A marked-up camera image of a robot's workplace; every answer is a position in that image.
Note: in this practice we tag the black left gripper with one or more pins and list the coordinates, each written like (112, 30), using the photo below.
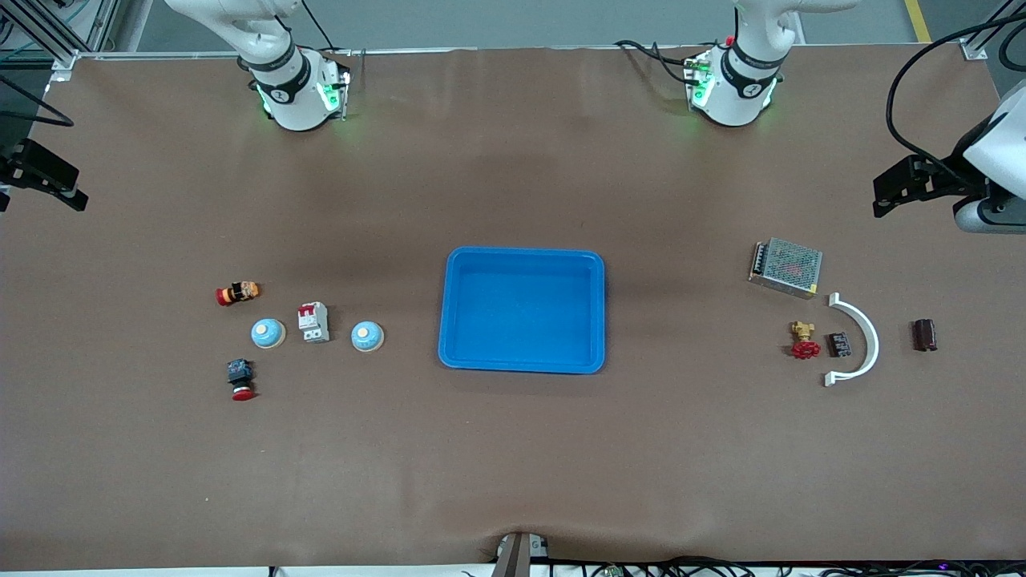
(951, 179)

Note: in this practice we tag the white curved plastic bracket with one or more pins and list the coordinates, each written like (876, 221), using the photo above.
(874, 340)

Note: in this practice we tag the brown table mat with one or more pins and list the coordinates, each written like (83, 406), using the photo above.
(513, 449)

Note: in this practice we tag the orange emergency stop button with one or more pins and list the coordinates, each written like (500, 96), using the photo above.
(237, 293)

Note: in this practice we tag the metal mesh power supply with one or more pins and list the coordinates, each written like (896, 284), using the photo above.
(787, 268)

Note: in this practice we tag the black capacitor block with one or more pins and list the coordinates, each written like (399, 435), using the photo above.
(839, 344)

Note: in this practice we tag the blue plastic tray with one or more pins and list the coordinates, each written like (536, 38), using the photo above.
(521, 312)

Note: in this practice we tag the white red circuit breaker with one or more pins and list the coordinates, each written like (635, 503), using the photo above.
(313, 322)

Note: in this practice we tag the aluminium frame post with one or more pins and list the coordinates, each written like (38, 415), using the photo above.
(64, 62)
(974, 50)

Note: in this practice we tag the dark brown capacitor block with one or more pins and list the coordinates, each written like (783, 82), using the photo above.
(924, 335)

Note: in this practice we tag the blue black emergency stop button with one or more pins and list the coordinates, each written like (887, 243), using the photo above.
(241, 379)

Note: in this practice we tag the light blue desk bell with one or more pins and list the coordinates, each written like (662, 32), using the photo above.
(367, 336)
(268, 332)

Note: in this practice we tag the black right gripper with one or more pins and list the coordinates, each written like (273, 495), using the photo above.
(34, 170)

